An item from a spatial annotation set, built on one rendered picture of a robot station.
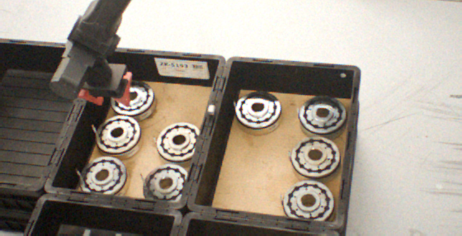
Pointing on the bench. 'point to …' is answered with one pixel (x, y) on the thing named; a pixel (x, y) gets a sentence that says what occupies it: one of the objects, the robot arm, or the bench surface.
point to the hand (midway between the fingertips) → (113, 101)
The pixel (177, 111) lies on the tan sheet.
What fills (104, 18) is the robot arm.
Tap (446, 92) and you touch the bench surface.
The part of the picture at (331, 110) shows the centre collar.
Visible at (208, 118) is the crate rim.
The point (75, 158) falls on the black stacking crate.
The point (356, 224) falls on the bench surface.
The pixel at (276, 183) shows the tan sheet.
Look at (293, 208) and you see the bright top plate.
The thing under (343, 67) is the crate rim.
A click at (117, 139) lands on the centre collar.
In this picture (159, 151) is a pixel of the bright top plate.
